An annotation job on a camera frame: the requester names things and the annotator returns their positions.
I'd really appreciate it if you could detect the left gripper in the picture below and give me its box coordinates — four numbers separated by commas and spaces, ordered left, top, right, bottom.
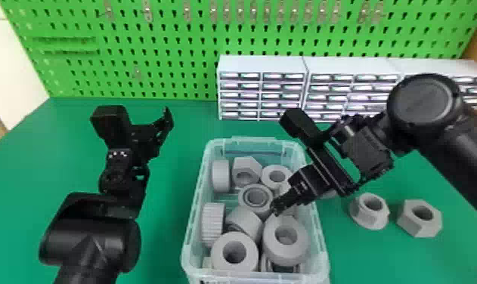
130, 105, 175, 165

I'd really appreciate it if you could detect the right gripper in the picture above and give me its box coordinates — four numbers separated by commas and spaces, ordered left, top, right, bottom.
269, 146, 361, 218

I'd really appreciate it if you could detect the clear bin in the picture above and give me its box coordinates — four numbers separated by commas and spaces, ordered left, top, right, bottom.
180, 136, 332, 284

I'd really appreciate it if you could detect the grey nut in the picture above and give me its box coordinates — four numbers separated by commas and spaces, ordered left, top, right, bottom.
395, 198, 444, 239
348, 192, 391, 231
231, 156, 263, 190

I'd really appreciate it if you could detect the white drawer cabinet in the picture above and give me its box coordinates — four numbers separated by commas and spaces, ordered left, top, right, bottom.
216, 54, 309, 122
302, 56, 403, 123
389, 57, 477, 113

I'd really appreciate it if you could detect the grey ring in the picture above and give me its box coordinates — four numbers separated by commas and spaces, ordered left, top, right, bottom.
224, 205, 265, 244
209, 230, 260, 273
260, 164, 293, 192
211, 159, 231, 194
261, 214, 311, 267
237, 183, 274, 218
200, 202, 226, 249

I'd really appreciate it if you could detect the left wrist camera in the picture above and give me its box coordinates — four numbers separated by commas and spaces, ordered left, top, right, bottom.
89, 104, 135, 151

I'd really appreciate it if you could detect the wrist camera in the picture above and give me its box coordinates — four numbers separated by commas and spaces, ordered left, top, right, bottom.
89, 104, 135, 151
279, 107, 331, 151

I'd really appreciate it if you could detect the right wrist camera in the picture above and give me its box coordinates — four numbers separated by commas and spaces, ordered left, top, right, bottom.
279, 107, 331, 151

